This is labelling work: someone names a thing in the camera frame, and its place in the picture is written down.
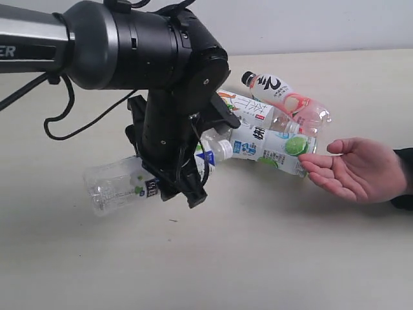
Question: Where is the person's open hand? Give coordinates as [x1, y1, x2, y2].
[298, 138, 403, 203]

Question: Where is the lime drink bottle white label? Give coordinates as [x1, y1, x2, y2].
[200, 124, 319, 178]

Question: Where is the oolong tea bottle white label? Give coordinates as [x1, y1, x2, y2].
[83, 139, 229, 215]

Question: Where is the peach drink bottle black cap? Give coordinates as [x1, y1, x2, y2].
[241, 71, 332, 136]

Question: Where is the fruit tea bottle white label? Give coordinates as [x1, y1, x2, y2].
[217, 89, 301, 133]

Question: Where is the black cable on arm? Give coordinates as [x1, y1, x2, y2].
[0, 72, 139, 141]

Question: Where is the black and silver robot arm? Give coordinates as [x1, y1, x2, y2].
[1, 1, 239, 207]

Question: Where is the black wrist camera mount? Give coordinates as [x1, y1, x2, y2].
[200, 93, 241, 132]

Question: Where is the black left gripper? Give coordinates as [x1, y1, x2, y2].
[128, 57, 226, 208]

